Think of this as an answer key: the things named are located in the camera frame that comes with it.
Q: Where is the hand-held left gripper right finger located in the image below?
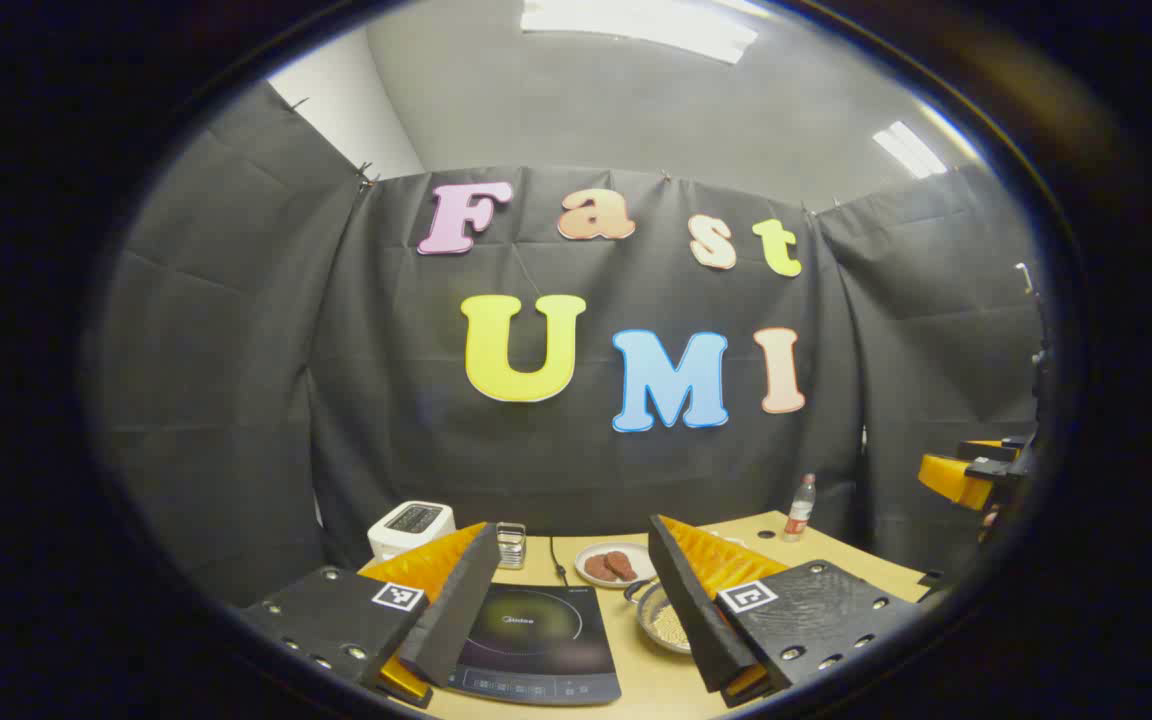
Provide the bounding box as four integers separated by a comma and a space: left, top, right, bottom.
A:
648, 515, 922, 709

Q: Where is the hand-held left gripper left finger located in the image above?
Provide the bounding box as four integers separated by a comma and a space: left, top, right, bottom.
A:
241, 520, 502, 711

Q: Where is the steel pot with black handle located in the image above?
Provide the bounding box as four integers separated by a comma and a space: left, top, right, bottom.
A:
624, 577, 697, 656

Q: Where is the black induction cooktop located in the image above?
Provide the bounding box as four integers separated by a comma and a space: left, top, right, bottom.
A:
446, 583, 623, 707

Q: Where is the pile of soybeans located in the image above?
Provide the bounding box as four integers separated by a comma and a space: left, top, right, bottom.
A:
652, 602, 693, 648

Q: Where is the white oval plate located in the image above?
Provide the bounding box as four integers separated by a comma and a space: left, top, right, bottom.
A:
574, 541, 657, 589

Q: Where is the white toaster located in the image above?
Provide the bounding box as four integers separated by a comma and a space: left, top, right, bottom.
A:
368, 500, 457, 563

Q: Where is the clear water bottle red label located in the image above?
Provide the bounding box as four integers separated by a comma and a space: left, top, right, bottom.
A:
783, 473, 818, 543

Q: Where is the black backdrop cloth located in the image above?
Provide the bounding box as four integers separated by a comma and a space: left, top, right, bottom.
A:
86, 80, 1047, 611

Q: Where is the small ceiling light panel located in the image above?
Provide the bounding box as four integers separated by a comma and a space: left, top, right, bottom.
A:
873, 120, 949, 179

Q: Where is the large ceiling light panel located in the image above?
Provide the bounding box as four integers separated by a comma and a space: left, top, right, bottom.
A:
521, 0, 759, 66

